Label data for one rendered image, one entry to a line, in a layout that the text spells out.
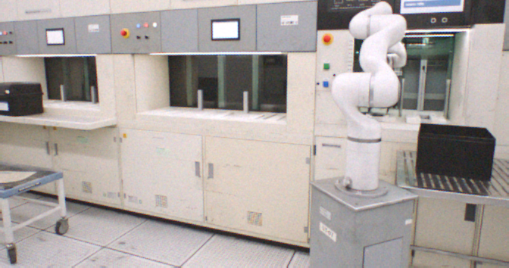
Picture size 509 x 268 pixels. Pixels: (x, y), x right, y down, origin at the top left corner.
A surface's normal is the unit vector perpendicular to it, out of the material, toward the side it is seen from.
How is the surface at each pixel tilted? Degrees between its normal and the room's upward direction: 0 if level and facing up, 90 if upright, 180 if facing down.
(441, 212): 90
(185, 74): 90
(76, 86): 90
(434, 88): 90
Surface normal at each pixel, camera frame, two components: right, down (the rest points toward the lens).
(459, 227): -0.37, 0.15
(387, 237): 0.40, 0.16
